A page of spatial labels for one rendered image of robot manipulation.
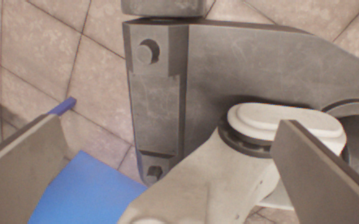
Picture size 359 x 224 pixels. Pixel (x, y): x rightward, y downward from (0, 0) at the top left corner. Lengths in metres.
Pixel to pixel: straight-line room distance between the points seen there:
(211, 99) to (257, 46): 0.16
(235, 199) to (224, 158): 0.08
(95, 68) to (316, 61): 0.67
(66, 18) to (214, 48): 0.53
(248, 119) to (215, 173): 0.11
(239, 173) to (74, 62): 0.69
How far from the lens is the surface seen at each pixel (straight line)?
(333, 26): 0.68
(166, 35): 0.42
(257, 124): 0.35
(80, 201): 0.94
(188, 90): 0.49
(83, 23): 0.76
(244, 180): 0.31
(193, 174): 0.30
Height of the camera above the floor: 0.61
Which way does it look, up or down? 58 degrees down
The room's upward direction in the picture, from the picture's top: 158 degrees counter-clockwise
